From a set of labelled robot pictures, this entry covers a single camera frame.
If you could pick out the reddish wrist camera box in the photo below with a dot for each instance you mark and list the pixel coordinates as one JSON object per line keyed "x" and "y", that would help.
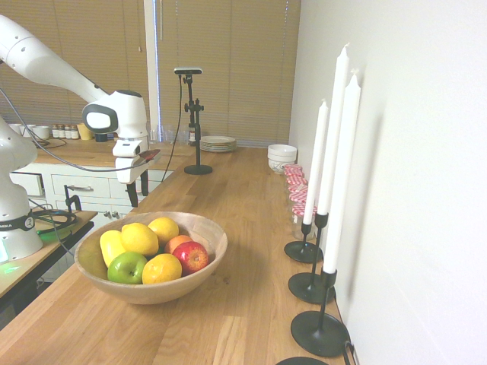
{"x": 150, "y": 155}

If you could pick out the wide brown window blind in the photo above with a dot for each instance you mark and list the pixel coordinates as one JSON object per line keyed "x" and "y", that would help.
{"x": 236, "y": 68}

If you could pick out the elongated yellow fruit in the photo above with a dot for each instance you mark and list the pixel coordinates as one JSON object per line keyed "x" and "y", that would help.
{"x": 110, "y": 245}

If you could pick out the yellow cup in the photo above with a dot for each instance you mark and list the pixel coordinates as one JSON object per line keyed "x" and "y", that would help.
{"x": 85, "y": 131}

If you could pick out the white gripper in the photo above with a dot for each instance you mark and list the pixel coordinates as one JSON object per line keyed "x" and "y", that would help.
{"x": 127, "y": 169}

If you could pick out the black round base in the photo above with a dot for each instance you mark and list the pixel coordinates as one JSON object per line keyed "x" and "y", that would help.
{"x": 300, "y": 361}

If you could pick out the black table clamp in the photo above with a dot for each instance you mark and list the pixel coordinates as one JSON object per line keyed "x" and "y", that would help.
{"x": 71, "y": 199}

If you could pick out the short white candle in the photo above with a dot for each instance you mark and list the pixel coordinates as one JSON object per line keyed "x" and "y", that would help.
{"x": 316, "y": 163}

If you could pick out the dark jar with red label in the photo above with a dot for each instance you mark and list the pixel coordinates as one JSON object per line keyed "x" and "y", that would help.
{"x": 193, "y": 136}

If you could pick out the narrow brown window blind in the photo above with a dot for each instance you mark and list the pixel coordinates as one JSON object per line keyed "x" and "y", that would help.
{"x": 87, "y": 45}

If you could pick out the tallest white candle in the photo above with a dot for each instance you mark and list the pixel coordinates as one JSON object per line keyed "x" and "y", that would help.
{"x": 335, "y": 133}

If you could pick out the wooden fruit bowl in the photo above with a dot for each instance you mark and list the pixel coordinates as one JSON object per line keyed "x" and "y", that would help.
{"x": 198, "y": 262}

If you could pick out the black stereo camera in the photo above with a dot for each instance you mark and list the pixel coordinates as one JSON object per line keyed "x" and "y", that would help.
{"x": 188, "y": 71}

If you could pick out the green apple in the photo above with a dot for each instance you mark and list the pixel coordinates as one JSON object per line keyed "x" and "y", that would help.
{"x": 126, "y": 268}

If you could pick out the black camera stand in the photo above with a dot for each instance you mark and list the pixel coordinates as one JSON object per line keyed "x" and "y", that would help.
{"x": 198, "y": 167}

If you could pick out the white drawer cabinet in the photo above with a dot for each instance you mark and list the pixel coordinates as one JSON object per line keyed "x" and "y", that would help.
{"x": 83, "y": 188}

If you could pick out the yellow lemon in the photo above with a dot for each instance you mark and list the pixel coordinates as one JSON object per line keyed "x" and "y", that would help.
{"x": 139, "y": 238}

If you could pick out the small black container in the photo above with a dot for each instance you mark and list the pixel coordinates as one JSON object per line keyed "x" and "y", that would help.
{"x": 101, "y": 137}

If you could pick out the medium black candle holder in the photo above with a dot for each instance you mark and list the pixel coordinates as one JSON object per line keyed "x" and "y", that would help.
{"x": 306, "y": 287}

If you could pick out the stack of white plates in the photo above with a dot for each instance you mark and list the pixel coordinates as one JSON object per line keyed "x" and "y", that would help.
{"x": 218, "y": 143}

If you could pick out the plain white bowl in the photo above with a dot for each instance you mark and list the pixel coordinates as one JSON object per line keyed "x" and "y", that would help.
{"x": 282, "y": 151}

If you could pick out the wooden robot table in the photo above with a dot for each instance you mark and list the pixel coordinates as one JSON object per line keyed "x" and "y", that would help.
{"x": 34, "y": 262}

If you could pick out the clear drinking glass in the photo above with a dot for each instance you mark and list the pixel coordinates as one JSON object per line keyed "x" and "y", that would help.
{"x": 183, "y": 135}
{"x": 166, "y": 134}

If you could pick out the tall black candle holder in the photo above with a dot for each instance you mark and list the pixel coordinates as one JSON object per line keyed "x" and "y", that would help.
{"x": 317, "y": 334}

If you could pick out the red apple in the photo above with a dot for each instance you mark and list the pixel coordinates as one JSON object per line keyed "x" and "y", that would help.
{"x": 191, "y": 258}

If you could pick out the white patterned bowl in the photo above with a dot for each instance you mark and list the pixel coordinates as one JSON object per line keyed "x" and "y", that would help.
{"x": 281, "y": 166}

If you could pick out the small orange-yellow citrus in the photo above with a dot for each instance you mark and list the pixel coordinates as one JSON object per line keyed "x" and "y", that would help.
{"x": 164, "y": 229}

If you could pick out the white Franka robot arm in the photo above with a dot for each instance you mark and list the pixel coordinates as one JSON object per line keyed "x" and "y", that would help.
{"x": 34, "y": 61}

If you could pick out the white mug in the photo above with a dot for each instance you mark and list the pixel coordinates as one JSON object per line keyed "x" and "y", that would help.
{"x": 41, "y": 132}
{"x": 27, "y": 130}

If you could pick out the medium white candle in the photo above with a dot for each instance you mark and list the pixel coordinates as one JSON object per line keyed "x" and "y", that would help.
{"x": 344, "y": 178}

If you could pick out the large orange-yellow citrus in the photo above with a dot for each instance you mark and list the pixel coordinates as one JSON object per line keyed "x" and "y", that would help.
{"x": 162, "y": 269}

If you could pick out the small spice jar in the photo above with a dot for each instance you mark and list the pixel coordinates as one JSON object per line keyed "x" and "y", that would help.
{"x": 75, "y": 132}
{"x": 68, "y": 132}
{"x": 55, "y": 131}
{"x": 61, "y": 131}

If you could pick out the small orange tangerine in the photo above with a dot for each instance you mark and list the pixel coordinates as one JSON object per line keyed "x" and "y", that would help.
{"x": 177, "y": 241}

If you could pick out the short black candle holder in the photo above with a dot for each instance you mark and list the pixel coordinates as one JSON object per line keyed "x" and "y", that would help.
{"x": 300, "y": 251}

